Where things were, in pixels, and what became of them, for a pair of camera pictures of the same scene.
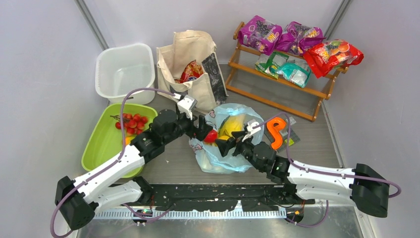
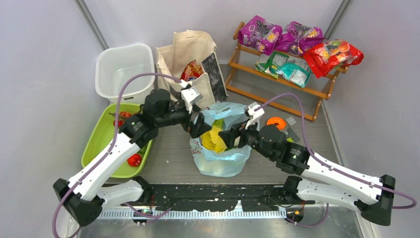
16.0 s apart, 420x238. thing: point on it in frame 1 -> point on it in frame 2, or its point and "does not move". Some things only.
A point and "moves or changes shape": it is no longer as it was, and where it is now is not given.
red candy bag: [192, 71] does not move
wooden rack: [244, 79] does not move
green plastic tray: [103, 143] does not move
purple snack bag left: [258, 33] does not move
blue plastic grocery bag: [209, 154] moves or changes shape
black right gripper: [225, 145] -> [229, 137]
